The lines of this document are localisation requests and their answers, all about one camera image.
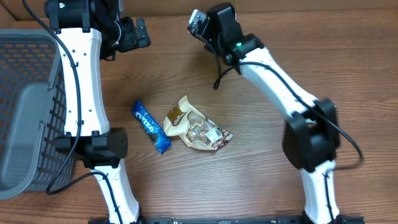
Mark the blue Oreo cookie pack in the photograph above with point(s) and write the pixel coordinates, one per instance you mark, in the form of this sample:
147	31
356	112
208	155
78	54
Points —
152	128

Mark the beige nut snack bag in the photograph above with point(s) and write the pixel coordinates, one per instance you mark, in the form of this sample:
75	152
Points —
194	128

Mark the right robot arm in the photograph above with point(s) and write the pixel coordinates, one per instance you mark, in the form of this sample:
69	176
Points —
311	135

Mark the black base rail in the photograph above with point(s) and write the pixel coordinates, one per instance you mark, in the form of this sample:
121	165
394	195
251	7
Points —
279	220

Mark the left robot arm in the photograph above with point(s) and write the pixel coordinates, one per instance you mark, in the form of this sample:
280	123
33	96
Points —
88	32

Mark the grey plastic mesh basket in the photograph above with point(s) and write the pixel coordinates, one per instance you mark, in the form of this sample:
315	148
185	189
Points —
33	110

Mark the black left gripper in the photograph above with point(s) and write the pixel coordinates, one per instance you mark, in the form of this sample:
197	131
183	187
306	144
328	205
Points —
132	42

